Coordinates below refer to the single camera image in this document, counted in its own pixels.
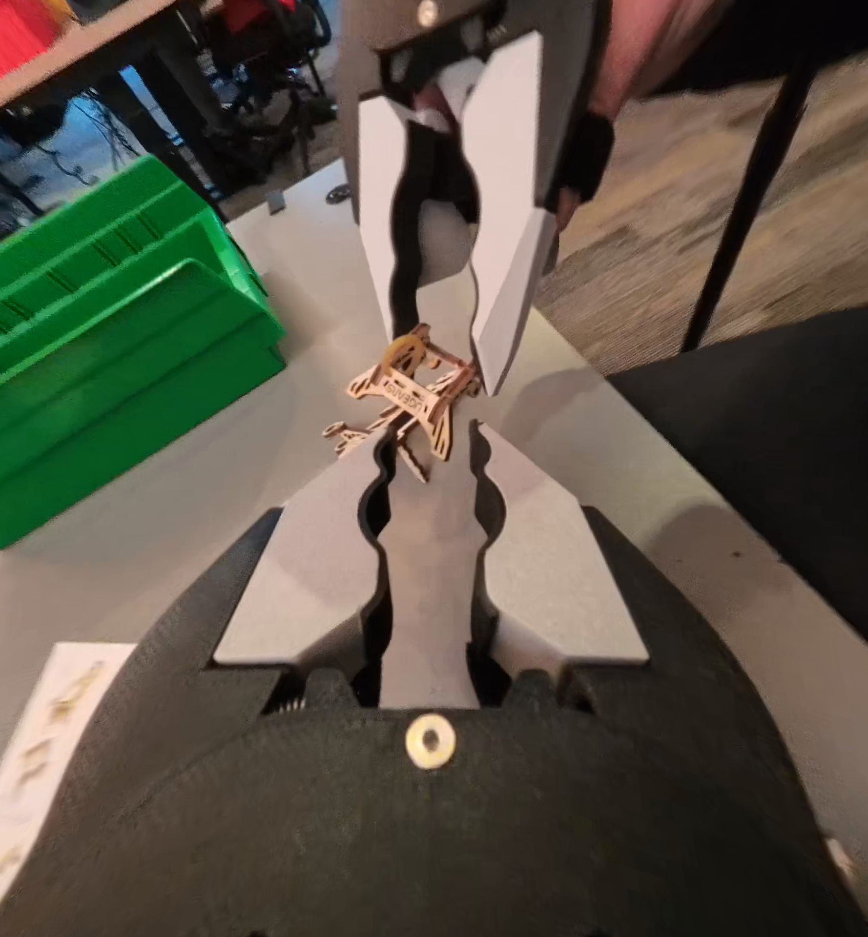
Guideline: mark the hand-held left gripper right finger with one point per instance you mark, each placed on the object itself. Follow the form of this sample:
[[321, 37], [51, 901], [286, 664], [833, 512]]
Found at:
[[558, 585]]

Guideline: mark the red bin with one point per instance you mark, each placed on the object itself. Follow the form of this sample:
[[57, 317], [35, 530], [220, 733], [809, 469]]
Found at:
[[9, 36]]

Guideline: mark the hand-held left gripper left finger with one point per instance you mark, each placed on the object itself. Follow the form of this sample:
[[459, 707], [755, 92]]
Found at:
[[309, 578]]

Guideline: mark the black office chair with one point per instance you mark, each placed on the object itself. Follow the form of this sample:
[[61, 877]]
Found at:
[[273, 66]]

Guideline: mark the wooden table with black legs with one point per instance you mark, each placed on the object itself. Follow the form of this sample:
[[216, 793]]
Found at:
[[112, 51]]

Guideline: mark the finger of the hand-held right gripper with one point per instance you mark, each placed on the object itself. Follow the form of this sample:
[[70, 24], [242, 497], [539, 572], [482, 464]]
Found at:
[[511, 219], [379, 219]]

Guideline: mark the small black round piece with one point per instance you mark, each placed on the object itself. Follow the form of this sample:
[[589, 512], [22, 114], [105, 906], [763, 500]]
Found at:
[[339, 193]]

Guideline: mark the person's black trouser leg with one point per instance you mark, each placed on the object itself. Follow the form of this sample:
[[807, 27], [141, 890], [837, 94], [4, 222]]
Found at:
[[785, 468]]

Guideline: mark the small grey piece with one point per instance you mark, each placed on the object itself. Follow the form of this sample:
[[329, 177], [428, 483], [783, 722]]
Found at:
[[276, 203]]

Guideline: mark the person's right hand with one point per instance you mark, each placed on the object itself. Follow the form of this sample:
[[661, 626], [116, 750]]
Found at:
[[588, 154]]

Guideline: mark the green plastic bin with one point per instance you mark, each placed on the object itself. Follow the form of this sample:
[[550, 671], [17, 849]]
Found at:
[[112, 219], [126, 439]]

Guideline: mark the illustrated instruction sheet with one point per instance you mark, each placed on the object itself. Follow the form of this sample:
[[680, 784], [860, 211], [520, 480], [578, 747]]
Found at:
[[38, 768]]

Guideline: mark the black slanted table leg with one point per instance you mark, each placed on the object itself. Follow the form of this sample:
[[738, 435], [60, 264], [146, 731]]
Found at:
[[749, 197]]

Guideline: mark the wooden model part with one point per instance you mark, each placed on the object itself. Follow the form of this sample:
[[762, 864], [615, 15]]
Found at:
[[412, 351]]

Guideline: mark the printed wooden model frame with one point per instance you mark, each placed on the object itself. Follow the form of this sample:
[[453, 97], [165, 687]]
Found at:
[[405, 410]]

